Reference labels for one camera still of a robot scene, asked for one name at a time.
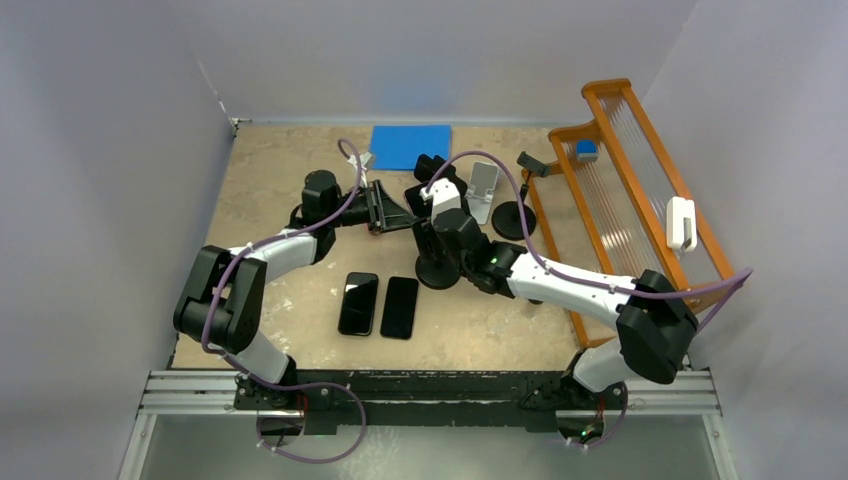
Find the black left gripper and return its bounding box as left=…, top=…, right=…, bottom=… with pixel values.
left=325, top=180, right=414, bottom=234

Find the black phone purple edge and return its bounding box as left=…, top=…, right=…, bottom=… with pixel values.
left=404, top=183, right=432, bottom=218

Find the black round base phone stand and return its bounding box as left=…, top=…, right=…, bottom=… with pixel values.
left=412, top=219, right=460, bottom=290

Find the black phone white stripe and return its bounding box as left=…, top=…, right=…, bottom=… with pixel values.
left=337, top=272, right=379, bottom=336

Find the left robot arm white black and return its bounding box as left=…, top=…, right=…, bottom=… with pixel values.
left=173, top=170, right=420, bottom=409

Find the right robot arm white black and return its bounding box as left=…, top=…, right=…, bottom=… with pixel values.
left=413, top=208, right=697, bottom=407

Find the black phone on folding stand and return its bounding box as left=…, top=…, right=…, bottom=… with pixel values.
left=413, top=154, right=457, bottom=183

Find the white silver phone stand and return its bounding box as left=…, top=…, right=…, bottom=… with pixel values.
left=465, top=161, right=500, bottom=225

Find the blue foam mat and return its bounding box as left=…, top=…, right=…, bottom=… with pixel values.
left=369, top=125, right=452, bottom=171

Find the blue sponge block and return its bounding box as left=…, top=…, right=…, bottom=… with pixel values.
left=575, top=139, right=599, bottom=163

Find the orange wooden rack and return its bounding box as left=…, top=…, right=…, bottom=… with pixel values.
left=528, top=79, right=738, bottom=318

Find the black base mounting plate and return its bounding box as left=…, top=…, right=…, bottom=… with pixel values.
left=234, top=369, right=625, bottom=436

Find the white clip on rack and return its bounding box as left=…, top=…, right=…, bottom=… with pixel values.
left=665, top=196, right=698, bottom=252

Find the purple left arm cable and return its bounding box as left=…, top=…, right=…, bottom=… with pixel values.
left=200, top=137, right=367, bottom=392

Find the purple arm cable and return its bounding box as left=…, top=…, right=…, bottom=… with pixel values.
left=423, top=150, right=755, bottom=450
left=200, top=137, right=367, bottom=392

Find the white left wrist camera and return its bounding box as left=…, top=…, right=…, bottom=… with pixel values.
left=348, top=151, right=376, bottom=175

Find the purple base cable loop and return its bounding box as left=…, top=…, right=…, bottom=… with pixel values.
left=255, top=384, right=370, bottom=466

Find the aluminium frame rail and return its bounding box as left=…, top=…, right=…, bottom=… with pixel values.
left=118, top=370, right=739, bottom=479

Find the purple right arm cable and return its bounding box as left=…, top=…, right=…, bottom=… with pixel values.
left=423, top=150, right=755, bottom=450

